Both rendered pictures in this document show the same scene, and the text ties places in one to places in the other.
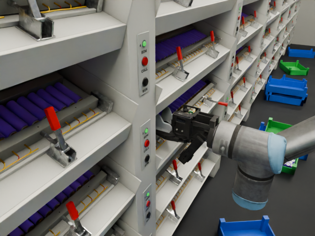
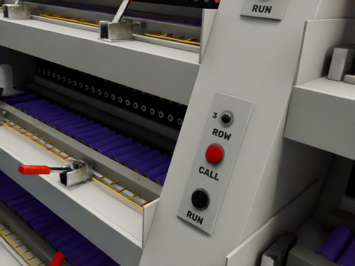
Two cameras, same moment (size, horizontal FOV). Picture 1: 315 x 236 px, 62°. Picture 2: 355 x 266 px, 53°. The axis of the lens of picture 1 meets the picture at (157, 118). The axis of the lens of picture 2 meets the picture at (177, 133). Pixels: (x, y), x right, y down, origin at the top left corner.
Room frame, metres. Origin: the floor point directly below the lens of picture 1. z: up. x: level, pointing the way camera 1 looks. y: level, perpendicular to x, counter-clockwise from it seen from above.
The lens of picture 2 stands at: (1.12, -0.64, 0.64)
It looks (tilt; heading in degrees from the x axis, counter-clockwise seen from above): 6 degrees down; 97
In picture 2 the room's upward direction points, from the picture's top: 17 degrees clockwise
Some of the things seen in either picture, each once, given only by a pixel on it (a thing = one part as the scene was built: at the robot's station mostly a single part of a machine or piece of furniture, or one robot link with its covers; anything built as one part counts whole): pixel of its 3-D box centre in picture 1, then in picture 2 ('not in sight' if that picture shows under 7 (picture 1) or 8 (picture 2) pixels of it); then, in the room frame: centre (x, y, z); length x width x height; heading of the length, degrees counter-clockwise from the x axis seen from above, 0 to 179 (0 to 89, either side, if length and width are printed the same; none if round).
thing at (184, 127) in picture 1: (195, 127); not in sight; (0.62, -0.10, 0.58); 0.12 x 0.08 x 0.09; 60
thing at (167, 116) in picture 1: (165, 115); (3, 79); (0.70, -0.02, 0.57); 0.09 x 0.03 x 0.06; 52
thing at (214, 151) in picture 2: not in sight; (215, 154); (1.12, -0.32, 0.60); 0.02 x 0.01 x 0.02; 150
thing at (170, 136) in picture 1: (171, 133); not in sight; (0.63, -0.04, 0.55); 0.09 x 0.05 x 0.02; 68
